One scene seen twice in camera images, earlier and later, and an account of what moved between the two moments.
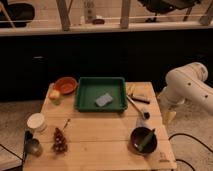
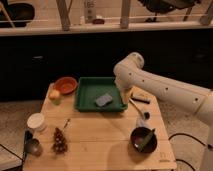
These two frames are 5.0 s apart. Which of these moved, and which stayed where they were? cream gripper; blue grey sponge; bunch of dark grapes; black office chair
Moved: cream gripper
Stayed: black office chair; blue grey sponge; bunch of dark grapes
